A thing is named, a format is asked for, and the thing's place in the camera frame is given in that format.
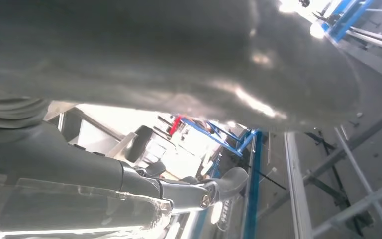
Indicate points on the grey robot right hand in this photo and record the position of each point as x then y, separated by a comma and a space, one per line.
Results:
62, 171

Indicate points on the blue metal shelf rack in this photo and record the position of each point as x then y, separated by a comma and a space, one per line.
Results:
346, 19
253, 198

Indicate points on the stainless steel workbench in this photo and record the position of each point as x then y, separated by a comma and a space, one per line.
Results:
370, 198

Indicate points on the black office chair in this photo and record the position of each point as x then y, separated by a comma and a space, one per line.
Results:
140, 142

